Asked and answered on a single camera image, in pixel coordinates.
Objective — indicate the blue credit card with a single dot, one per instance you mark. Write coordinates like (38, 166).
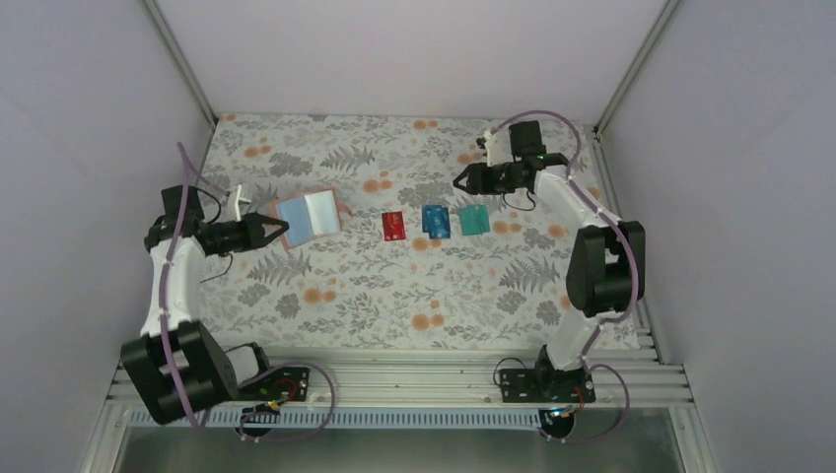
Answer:
(432, 217)
(436, 225)

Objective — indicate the floral table mat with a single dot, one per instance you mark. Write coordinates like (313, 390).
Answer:
(475, 272)

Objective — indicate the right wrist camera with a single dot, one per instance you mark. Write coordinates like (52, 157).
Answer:
(497, 148)

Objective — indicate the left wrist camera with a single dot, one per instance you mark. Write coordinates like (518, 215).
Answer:
(238, 200)

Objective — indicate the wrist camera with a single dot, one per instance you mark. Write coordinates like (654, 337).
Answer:
(238, 200)
(497, 148)

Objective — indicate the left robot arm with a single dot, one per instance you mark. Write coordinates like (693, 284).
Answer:
(176, 365)

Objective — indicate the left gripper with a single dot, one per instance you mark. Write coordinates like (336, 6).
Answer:
(254, 236)

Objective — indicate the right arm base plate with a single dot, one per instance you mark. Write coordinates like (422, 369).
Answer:
(528, 386)

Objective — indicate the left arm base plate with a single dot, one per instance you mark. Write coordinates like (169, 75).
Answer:
(288, 384)

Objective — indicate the red credit card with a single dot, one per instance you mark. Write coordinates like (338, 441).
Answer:
(393, 226)

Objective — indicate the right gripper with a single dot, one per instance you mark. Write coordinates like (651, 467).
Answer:
(478, 180)

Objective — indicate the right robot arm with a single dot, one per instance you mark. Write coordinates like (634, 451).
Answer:
(605, 278)

